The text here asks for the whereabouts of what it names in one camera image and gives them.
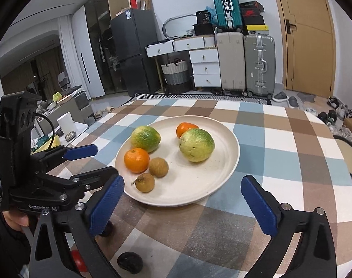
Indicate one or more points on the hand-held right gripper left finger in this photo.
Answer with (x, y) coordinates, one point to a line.
(106, 205)

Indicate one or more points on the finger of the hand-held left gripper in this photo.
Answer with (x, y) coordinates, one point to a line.
(83, 151)
(99, 175)

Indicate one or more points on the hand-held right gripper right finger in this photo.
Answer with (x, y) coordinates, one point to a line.
(260, 208)

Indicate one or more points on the orange mandarin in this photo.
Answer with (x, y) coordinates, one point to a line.
(136, 159)
(185, 129)

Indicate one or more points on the brown longan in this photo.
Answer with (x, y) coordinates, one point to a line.
(144, 182)
(158, 167)

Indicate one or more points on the small green yellow citrus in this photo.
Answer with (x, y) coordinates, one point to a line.
(145, 139)

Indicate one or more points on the cream round plate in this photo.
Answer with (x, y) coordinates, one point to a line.
(193, 179)

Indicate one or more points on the large yellow green citrus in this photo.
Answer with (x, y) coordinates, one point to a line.
(196, 145)

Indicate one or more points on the person's left forearm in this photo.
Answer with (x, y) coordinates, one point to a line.
(5, 252)

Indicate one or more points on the person's left hand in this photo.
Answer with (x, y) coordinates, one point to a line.
(15, 218)

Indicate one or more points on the small silver case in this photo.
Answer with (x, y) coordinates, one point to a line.
(70, 136)

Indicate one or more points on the dark purple plum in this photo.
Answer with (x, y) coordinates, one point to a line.
(106, 229)
(129, 262)

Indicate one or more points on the white low table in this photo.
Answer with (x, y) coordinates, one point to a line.
(80, 127)

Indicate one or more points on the yellow bag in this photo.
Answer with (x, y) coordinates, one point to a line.
(55, 143)

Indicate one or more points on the white paper roll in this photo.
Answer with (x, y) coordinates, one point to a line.
(65, 123)

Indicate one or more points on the beige slipper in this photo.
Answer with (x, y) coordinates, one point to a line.
(99, 114)
(110, 109)

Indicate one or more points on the red tomato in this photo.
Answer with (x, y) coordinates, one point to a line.
(78, 260)

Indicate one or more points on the office chair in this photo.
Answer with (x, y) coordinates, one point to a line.
(64, 81)

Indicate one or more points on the brown curtain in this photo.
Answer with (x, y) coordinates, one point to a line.
(45, 69)

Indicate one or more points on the white tall cabinet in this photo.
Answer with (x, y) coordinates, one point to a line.
(86, 58)

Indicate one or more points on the white curtain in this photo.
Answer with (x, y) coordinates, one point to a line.
(67, 49)

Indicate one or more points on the round black-rimmed stool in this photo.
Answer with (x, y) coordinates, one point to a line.
(350, 156)

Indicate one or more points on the dark grey fridge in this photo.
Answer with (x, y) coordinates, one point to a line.
(132, 52)

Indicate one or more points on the dark glass wardrobe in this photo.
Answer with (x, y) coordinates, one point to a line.
(97, 34)

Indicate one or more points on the grey floor cloth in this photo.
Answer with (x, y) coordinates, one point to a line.
(305, 97)

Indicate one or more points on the wicker basket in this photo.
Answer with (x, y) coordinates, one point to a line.
(174, 72)

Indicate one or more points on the pile of shoes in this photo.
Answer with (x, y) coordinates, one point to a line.
(335, 102)

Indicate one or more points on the silver suitcase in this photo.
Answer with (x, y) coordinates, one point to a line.
(258, 66)

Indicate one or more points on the flat cardboard box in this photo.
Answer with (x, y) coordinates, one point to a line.
(122, 12)

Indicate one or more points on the white drawer dresser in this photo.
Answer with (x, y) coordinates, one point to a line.
(205, 69)

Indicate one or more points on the beige suitcase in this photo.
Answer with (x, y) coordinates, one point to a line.
(231, 63)

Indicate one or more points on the red box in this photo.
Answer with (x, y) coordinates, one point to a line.
(133, 2)

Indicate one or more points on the arched mirror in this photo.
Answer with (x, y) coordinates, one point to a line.
(179, 26)

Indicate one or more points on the small white basket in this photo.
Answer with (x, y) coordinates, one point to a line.
(189, 32)

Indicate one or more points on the tall cardboard box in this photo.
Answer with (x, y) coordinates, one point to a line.
(145, 1)

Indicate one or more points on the wooden door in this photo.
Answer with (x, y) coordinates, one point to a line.
(309, 49)

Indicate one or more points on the black storage box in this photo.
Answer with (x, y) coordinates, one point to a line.
(203, 29)

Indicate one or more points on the yellow black shoebox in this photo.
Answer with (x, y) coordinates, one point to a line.
(257, 29)

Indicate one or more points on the black labelled tub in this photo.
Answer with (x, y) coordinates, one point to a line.
(203, 17)

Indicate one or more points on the blue plastic bag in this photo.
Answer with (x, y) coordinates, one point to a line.
(212, 13)

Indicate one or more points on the black red-logo shoebox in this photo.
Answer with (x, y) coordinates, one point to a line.
(252, 17)

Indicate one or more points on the teal suitcase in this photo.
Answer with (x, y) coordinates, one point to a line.
(226, 8)

